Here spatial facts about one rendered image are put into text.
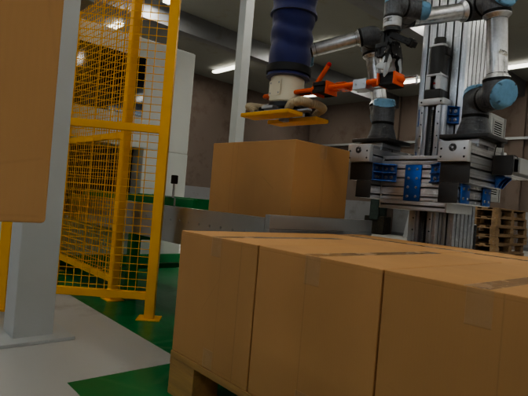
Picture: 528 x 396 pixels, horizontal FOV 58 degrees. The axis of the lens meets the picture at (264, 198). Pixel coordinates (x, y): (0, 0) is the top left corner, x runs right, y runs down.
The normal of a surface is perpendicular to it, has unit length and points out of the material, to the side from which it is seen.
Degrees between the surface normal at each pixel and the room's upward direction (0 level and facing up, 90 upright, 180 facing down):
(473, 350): 90
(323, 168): 90
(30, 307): 90
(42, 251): 90
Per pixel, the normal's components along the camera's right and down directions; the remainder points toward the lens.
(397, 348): -0.75, -0.07
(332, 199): 0.69, 0.05
